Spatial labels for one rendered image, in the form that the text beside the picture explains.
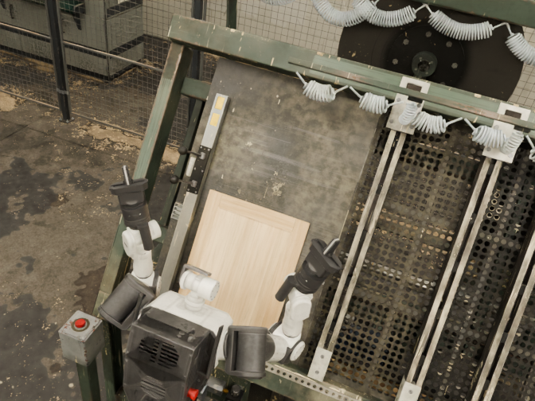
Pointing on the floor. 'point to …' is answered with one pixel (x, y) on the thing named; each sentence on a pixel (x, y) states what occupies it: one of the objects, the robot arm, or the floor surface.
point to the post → (89, 382)
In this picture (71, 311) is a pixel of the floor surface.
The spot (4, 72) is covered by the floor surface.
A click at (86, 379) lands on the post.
